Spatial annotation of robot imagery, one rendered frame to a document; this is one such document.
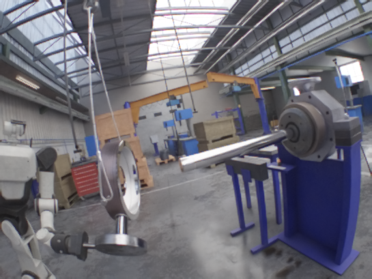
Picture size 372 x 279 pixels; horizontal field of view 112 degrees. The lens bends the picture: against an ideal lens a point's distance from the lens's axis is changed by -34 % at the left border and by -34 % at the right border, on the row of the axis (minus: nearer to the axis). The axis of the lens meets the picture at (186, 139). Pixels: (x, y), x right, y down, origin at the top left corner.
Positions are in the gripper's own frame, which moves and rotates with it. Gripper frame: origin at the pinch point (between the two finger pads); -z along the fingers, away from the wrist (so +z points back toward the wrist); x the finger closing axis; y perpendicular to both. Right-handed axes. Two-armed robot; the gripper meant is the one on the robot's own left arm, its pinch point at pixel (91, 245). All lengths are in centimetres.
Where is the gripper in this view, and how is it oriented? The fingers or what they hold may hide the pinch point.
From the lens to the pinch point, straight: 82.2
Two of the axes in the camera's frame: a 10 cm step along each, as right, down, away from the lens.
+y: 0.7, 7.2, 6.9
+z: -9.9, 1.4, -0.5
